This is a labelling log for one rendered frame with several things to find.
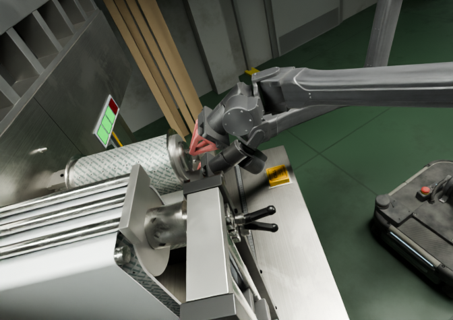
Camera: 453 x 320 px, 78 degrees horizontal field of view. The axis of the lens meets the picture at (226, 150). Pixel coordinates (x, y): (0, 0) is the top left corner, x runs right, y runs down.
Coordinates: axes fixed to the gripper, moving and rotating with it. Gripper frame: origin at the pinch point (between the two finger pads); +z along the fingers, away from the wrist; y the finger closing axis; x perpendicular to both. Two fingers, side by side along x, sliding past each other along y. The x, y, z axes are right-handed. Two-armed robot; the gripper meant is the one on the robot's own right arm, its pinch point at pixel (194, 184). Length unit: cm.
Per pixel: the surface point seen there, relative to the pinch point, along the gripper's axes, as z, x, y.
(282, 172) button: -16.6, -27.0, 9.9
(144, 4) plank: 24, 28, 187
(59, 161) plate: 16.2, 33.1, 0.5
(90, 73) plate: 14, 37, 42
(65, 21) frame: 6, 52, 49
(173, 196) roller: -7.8, 13.2, -16.4
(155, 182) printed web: -5.1, 16.6, -12.4
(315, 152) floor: -5, -126, 103
